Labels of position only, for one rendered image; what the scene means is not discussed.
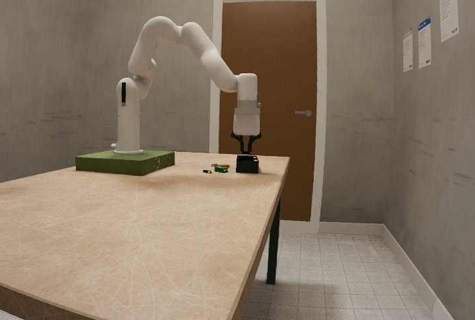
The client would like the black rack of three bins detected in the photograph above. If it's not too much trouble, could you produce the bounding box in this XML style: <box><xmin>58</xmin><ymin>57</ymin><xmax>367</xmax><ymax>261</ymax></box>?
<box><xmin>236</xmin><ymin>155</ymin><xmax>259</xmax><ymax>173</ymax></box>

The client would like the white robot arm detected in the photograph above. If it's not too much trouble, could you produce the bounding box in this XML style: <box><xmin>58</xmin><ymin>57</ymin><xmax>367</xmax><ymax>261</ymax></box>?
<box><xmin>111</xmin><ymin>17</ymin><xmax>260</xmax><ymax>155</ymax></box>

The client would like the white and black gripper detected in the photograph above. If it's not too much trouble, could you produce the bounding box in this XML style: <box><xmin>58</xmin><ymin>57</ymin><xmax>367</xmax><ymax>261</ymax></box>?
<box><xmin>231</xmin><ymin>114</ymin><xmax>262</xmax><ymax>154</ymax></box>

